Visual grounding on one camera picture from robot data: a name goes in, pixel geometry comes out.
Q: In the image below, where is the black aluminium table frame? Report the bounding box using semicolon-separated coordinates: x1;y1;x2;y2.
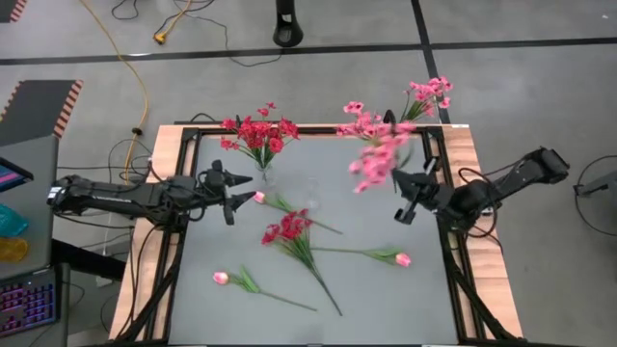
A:
108;122;526;347

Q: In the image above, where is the teal plastic object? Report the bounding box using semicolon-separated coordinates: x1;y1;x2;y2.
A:
0;202;30;238

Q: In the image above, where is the red artificial flower bunch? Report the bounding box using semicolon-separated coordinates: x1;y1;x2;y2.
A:
219;100;302;177
260;207;344;318

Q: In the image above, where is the black-framed display screen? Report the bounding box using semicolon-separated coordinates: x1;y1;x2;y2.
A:
0;156;35;194

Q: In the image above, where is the black desk base bar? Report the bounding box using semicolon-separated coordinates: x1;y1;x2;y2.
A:
50;238;127;282

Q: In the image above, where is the yellow extension cord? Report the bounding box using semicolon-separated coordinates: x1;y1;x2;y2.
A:
79;0;149;194

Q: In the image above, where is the black floor cable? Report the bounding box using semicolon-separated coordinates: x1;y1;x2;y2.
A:
163;0;283;68

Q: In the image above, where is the black flat bar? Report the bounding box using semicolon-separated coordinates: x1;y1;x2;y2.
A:
173;120;294;126

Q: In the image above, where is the black backlit keyboard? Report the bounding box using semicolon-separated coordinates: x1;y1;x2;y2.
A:
0;269;62;337

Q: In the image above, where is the black mat orange striped edge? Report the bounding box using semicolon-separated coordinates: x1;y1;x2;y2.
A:
0;0;29;24
0;79;84;148

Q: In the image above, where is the pink artificial tulip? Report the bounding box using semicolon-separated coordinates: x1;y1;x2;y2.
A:
212;265;319;313
253;190;344;236
309;246;414;269

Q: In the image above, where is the yellow plastic object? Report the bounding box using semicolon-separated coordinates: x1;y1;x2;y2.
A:
0;236;31;264

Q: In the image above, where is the black pole stand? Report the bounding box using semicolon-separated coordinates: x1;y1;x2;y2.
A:
272;0;305;48

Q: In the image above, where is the clear glass flask vase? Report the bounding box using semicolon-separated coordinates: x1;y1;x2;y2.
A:
254;161;280;190

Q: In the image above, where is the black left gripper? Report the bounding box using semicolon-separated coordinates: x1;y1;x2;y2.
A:
197;159;257;227

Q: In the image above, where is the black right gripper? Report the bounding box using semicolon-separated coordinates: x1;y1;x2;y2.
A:
391;156;443;226

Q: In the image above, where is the grey desk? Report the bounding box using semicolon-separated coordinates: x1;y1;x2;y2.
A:
0;134;71;283

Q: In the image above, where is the slim clear glass vase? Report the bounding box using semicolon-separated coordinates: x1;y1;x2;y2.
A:
304;177;322;209

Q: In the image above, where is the yellow plug with cord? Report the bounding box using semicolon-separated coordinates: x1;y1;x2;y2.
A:
152;0;194;46

